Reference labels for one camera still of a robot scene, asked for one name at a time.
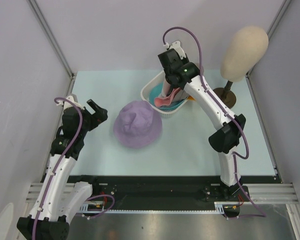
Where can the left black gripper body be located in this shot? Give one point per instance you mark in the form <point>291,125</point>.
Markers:
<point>91,121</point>

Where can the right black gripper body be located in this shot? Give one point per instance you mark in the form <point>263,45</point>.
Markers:
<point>185,60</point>

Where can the pink bucket hat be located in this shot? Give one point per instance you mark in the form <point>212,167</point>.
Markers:
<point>168,100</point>

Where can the purple bucket hat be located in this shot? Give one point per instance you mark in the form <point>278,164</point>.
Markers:
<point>137,125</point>

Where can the grey beige bucket hat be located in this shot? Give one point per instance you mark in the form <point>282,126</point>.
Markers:
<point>167,90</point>

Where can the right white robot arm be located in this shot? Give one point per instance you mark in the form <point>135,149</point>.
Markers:
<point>183,76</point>

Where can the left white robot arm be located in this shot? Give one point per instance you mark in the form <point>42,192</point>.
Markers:
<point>51,215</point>

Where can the teal hat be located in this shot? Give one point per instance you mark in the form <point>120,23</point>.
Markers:
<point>155,92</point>

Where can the orange hat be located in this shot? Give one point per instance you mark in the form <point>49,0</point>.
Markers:
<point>191,98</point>

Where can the white plastic basket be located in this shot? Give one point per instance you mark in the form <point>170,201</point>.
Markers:
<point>159,78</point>

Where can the beige mannequin head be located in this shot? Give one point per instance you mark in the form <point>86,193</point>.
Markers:
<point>246,48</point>

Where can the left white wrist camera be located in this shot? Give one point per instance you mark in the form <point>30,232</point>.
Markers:
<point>68,102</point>

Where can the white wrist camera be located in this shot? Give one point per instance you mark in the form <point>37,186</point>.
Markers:
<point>177,46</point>
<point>68,102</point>

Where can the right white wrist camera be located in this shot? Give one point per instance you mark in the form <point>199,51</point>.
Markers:
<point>177,46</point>

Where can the aluminium frame rail left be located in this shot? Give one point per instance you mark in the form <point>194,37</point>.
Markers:
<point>35,189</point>

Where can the aluminium frame rail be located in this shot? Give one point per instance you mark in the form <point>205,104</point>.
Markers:
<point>272,193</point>
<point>35,189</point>

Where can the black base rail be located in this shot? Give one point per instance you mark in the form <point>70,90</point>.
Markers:
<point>165,193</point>

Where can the white cable duct left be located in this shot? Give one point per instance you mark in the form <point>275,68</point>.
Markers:
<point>91,208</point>

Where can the white cable duct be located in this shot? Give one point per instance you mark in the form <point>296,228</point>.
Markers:
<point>227,206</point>
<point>91,208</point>

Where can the white cable duct right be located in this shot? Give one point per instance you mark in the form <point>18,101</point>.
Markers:
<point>227,206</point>

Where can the aluminium frame rail right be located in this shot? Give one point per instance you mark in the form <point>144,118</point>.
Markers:
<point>272,193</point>

